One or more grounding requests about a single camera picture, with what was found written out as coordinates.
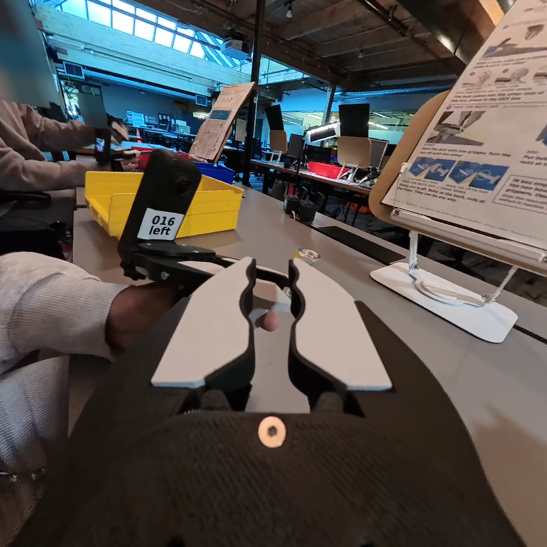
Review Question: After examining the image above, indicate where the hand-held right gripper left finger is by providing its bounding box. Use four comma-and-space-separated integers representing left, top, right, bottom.
150, 256, 257, 390

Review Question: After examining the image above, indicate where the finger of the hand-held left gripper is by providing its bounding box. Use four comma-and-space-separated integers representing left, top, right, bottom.
183, 261, 293, 330
255, 266, 291, 288

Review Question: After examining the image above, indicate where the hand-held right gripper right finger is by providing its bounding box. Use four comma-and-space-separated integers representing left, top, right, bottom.
287, 258, 394, 391

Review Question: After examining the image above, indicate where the person's left forearm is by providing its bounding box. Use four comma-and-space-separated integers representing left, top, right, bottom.
0, 252, 129, 377

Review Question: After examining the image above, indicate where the grey desk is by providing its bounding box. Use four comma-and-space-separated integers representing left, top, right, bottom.
73, 184, 547, 547

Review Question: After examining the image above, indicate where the brown-edged office desk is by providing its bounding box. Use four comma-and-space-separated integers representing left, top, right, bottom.
251, 158, 372, 195

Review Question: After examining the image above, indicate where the person's left hand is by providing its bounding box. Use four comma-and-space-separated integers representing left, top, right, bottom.
105, 282, 281, 356

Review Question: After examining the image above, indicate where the yellow plastic bin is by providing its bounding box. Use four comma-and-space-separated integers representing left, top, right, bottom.
85, 170, 244, 240

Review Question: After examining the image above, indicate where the blue plastic bin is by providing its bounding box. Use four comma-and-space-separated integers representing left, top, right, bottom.
194, 162, 236, 185

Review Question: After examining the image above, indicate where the red plastic bin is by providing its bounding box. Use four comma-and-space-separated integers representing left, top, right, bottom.
308, 161, 349, 178
132, 146, 189, 160

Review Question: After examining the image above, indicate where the wooden board document stand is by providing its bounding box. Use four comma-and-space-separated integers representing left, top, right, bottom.
368, 0, 547, 343

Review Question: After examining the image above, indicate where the brown board document stand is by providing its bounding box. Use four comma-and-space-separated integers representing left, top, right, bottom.
337, 137, 372, 180
269, 129, 288, 165

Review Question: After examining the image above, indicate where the cardboard document stand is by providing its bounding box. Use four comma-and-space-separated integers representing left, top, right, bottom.
188, 82, 256, 164

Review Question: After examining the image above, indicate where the white light bar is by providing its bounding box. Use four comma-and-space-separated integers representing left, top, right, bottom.
304, 122, 340, 142

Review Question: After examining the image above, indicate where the black office chair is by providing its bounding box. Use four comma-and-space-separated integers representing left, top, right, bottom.
0, 190, 73, 257

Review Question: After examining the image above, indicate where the person's grey sweatshirt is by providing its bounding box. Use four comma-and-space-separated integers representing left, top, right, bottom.
0, 355, 71, 547

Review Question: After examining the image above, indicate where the black steel pole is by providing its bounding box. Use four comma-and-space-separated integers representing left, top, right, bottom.
243, 0, 268, 186

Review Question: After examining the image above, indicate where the printed instruction sheet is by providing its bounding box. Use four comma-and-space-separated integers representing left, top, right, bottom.
381, 0, 547, 253

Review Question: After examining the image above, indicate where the black cable tray lid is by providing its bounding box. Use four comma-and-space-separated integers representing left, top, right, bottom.
316, 226, 407, 266

